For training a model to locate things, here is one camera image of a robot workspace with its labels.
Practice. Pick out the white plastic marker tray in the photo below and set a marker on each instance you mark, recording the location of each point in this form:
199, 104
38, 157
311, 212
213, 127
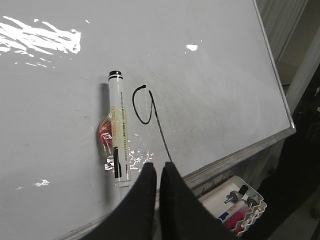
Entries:
214, 192

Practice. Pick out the red magnet taped to marker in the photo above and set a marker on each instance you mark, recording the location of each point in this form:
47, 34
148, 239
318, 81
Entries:
105, 134

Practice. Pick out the blue cap marker in tray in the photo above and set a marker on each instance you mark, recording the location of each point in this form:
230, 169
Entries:
231, 211

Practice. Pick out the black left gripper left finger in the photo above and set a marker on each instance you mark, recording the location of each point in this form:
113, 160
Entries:
133, 218

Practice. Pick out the black cap marker in tray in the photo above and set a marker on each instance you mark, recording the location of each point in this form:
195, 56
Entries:
243, 190

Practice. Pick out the white black whiteboard marker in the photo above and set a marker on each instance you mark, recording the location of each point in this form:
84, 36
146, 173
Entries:
119, 132

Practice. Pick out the white whiteboard with aluminium frame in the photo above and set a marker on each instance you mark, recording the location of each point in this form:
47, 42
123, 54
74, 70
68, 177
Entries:
200, 87

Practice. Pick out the pink marker in tray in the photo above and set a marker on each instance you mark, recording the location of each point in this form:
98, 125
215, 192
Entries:
231, 222

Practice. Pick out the silver metal knob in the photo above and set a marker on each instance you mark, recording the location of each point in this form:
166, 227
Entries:
252, 201
234, 196

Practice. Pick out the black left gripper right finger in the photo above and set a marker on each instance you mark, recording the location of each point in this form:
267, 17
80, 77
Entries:
182, 216

